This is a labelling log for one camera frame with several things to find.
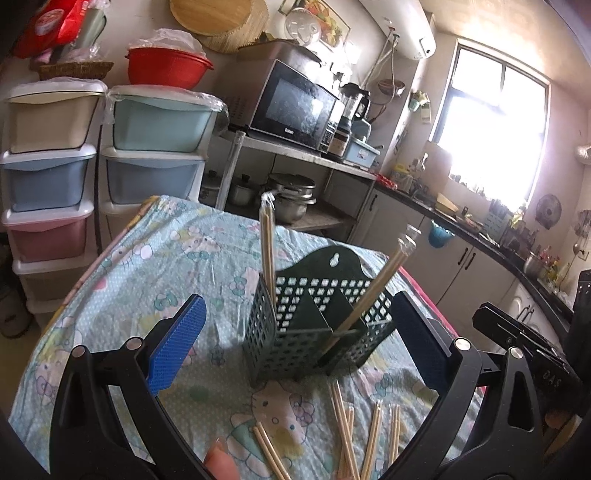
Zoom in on chopstick pair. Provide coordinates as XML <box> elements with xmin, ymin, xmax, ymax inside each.
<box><xmin>387</xmin><ymin>404</ymin><xmax>402</xmax><ymax>467</ymax></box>
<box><xmin>360</xmin><ymin>400</ymin><xmax>383</xmax><ymax>480</ymax></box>
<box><xmin>253</xmin><ymin>422</ymin><xmax>291</xmax><ymax>480</ymax></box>
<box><xmin>259</xmin><ymin>191</ymin><xmax>276</xmax><ymax>314</ymax></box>
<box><xmin>329</xmin><ymin>380</ymin><xmax>360</xmax><ymax>480</ymax></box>
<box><xmin>322</xmin><ymin>225</ymin><xmax>421</xmax><ymax>354</ymax></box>

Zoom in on white kitchen cabinets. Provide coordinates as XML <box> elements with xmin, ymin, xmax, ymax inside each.
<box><xmin>352</xmin><ymin>185</ymin><xmax>568</xmax><ymax>350</ymax></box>

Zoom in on left hand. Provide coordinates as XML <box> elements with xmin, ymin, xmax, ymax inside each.
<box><xmin>204</xmin><ymin>439</ymin><xmax>240</xmax><ymax>480</ymax></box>

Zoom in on Hello Kitty tablecloth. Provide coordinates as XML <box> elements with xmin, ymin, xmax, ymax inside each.
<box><xmin>8</xmin><ymin>194</ymin><xmax>486</xmax><ymax>480</ymax></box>

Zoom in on blue hanging bin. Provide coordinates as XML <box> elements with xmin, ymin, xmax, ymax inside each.
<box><xmin>428</xmin><ymin>220</ymin><xmax>455</xmax><ymax>249</ymax></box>

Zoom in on green plastic utensil basket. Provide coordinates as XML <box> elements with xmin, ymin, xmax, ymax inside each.
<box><xmin>242</xmin><ymin>246</ymin><xmax>396</xmax><ymax>385</ymax></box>

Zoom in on window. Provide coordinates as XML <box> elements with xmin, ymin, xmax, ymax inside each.
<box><xmin>435</xmin><ymin>43</ymin><xmax>550</xmax><ymax>211</ymax></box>

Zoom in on blue plastic tray box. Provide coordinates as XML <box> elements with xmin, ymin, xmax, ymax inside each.
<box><xmin>342</xmin><ymin>137</ymin><xmax>380</xmax><ymax>170</ymax></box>

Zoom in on right plastic drawer tower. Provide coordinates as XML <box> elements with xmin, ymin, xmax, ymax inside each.
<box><xmin>97</xmin><ymin>85</ymin><xmax>228</xmax><ymax>242</ymax></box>

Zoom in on plastic drawer tower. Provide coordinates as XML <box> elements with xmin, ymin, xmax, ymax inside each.
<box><xmin>1</xmin><ymin>77</ymin><xmax>107</xmax><ymax>324</ymax></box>
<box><xmin>97</xmin><ymin>85</ymin><xmax>228</xmax><ymax>242</ymax></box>

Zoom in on metal shelf rack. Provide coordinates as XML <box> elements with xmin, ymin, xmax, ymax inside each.
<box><xmin>215</xmin><ymin>130</ymin><xmax>377</xmax><ymax>232</ymax></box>

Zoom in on left plastic drawer tower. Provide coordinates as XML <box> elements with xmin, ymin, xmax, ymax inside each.
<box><xmin>1</xmin><ymin>77</ymin><xmax>107</xmax><ymax>324</ymax></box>

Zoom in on stacked steel pots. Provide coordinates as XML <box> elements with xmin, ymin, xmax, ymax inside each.
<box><xmin>263</xmin><ymin>173</ymin><xmax>317</xmax><ymax>225</ymax></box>

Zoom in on black blender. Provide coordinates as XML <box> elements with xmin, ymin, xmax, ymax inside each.
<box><xmin>327</xmin><ymin>82</ymin><xmax>370</xmax><ymax>160</ymax></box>

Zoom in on wicker basket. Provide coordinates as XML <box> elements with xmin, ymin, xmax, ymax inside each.
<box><xmin>37</xmin><ymin>61</ymin><xmax>114</xmax><ymax>80</ymax></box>

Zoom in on red plastic basin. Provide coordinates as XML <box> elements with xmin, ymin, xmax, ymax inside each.
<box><xmin>126</xmin><ymin>47</ymin><xmax>213</xmax><ymax>90</ymax></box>

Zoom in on white water heater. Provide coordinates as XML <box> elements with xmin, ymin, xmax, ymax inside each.
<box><xmin>361</xmin><ymin>0</ymin><xmax>436</xmax><ymax>61</ymax></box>

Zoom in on black microwave oven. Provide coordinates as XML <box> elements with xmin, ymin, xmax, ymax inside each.
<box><xmin>214</xmin><ymin>59</ymin><xmax>342</xmax><ymax>153</ymax></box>

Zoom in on red plastic bag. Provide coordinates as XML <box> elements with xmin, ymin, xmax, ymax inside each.
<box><xmin>12</xmin><ymin>0</ymin><xmax>88</xmax><ymax>59</ymax></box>

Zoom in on round woven tray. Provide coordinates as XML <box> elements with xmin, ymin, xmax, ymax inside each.
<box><xmin>169</xmin><ymin>0</ymin><xmax>270</xmax><ymax>54</ymax></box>

